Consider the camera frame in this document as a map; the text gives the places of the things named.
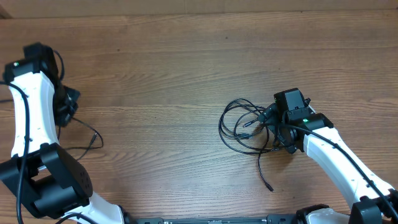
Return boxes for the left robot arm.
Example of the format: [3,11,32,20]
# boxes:
[1,43,132,223]

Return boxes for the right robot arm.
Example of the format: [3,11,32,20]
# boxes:
[259,88,397,223]

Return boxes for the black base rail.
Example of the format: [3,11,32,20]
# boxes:
[124,203,352,224]

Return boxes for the short black audio cable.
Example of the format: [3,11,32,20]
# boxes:
[55,116,104,162]

